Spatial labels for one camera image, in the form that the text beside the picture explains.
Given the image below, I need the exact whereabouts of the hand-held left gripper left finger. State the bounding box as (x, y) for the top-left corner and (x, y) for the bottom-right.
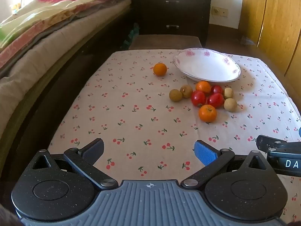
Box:
(32, 138), (118, 190)

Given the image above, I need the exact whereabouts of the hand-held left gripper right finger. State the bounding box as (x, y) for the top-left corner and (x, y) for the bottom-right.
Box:
(181, 140), (268, 190)

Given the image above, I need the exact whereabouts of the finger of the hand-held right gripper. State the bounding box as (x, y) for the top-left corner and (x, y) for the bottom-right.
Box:
(256, 135), (288, 154)

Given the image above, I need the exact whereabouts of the small orange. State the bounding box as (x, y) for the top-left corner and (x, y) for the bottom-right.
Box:
(196, 81), (212, 94)
(153, 63), (167, 77)
(199, 105), (217, 123)

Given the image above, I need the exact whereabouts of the white floral plate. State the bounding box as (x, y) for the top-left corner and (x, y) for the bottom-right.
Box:
(173, 48), (241, 83)

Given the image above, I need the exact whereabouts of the cherry print tablecloth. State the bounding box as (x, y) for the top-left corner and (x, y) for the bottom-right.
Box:
(47, 49), (301, 226)

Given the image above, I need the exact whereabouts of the clear plastic scrap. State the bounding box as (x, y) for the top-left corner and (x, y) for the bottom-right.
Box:
(241, 37), (257, 46)

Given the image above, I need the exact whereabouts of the beige mattress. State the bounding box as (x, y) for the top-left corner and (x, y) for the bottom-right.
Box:
(0, 0), (132, 138)

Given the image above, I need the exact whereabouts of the teal cloth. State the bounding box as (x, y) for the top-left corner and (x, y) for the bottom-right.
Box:
(123, 24), (141, 50)

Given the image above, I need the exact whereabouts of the brown wooden stool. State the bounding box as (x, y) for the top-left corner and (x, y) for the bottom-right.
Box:
(128, 34), (203, 50)

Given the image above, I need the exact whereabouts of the light wooden wardrobe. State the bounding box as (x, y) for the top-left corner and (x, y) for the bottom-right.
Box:
(240, 0), (301, 113)

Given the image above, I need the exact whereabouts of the floral blanket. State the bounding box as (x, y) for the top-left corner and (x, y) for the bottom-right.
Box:
(0, 0), (135, 67)

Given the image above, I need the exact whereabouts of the dark wooden nightstand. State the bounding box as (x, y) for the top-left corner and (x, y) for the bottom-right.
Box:
(131, 0), (211, 48)

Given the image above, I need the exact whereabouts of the dark wooden bed frame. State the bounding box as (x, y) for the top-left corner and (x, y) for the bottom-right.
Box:
(0, 7), (135, 186)

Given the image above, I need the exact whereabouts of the wall outlet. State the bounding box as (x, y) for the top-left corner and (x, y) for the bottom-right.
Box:
(211, 7), (228, 17)

